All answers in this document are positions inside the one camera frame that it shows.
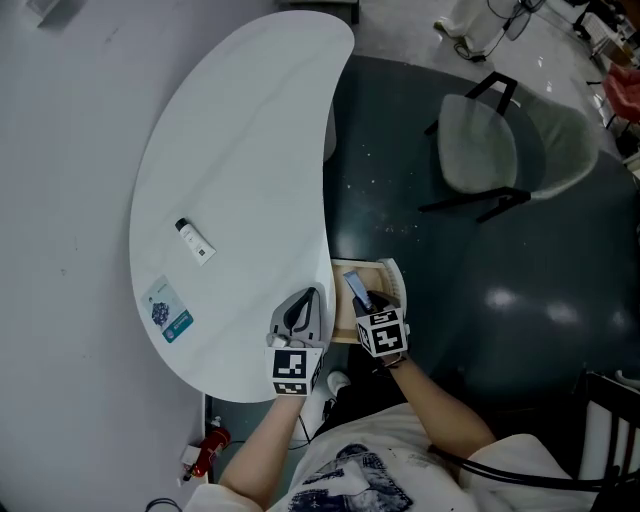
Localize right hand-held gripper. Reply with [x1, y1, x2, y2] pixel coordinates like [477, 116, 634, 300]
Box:
[352, 289, 413, 360]

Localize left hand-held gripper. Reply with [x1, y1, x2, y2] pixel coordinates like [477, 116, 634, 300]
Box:
[263, 286, 330, 399]

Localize wooden drawer white ribbed front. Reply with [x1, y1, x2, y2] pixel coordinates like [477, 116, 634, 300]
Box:
[329, 257, 408, 346]

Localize white tube with black cap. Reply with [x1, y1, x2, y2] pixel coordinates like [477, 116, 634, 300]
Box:
[174, 217, 218, 267]

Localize card with blue print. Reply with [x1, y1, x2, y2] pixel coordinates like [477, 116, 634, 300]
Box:
[140, 274, 195, 345]

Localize person's left forearm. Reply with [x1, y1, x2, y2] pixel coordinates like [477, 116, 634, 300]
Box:
[218, 394, 306, 506]

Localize person's right forearm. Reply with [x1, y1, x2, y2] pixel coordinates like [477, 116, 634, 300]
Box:
[387, 357, 499, 461]

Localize white kidney-shaped table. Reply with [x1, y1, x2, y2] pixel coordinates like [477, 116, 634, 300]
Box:
[128, 10, 357, 437]

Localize person's white shoe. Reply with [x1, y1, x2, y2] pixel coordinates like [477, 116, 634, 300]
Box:
[325, 369, 352, 397]

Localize person's black trousers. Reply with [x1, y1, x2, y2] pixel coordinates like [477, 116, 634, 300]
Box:
[319, 344, 419, 434]

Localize red fire extinguisher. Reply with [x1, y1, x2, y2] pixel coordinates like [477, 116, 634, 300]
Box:
[180, 426, 233, 484]

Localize person's white printed shirt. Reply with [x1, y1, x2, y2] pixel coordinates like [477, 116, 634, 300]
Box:
[184, 402, 601, 512]

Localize grey upholstered chair black legs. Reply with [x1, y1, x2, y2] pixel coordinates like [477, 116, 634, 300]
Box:
[418, 71, 600, 224]

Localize grey cabinet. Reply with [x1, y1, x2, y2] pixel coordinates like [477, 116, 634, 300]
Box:
[276, 0, 361, 25]

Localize pink armchair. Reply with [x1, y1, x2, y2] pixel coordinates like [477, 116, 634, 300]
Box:
[602, 62, 640, 125]

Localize black shoulder cable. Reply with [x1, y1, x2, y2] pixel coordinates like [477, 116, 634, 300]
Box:
[428, 444, 640, 494]

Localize black metal frame rack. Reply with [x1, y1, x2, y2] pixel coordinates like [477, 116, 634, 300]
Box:
[574, 368, 640, 496]

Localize white wall junction box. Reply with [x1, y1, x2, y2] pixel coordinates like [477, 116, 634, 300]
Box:
[27, 0, 81, 30]

